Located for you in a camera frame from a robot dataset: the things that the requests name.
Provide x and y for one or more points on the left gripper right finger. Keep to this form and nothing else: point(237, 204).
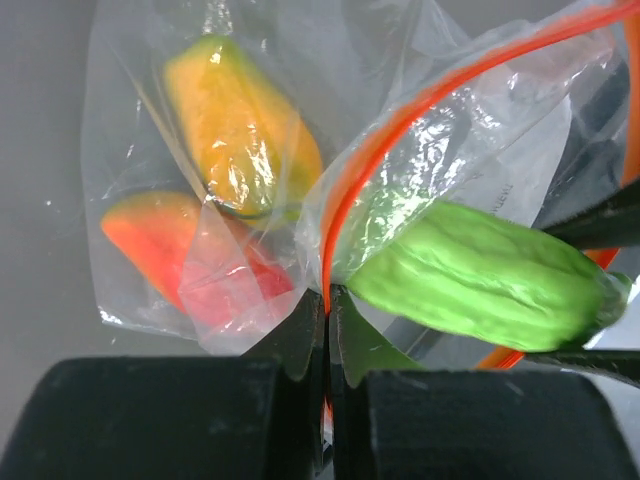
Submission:
point(394, 420)

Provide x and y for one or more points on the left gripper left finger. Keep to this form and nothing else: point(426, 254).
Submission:
point(254, 416)

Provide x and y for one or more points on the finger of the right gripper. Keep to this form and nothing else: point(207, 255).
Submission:
point(612, 223)
point(620, 365)

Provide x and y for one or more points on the fake green cucumber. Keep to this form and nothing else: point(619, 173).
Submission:
point(465, 272)

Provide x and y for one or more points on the fake orange yellow mango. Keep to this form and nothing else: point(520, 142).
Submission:
point(250, 146)

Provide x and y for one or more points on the clear zip bag red seal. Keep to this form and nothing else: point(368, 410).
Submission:
point(528, 122)

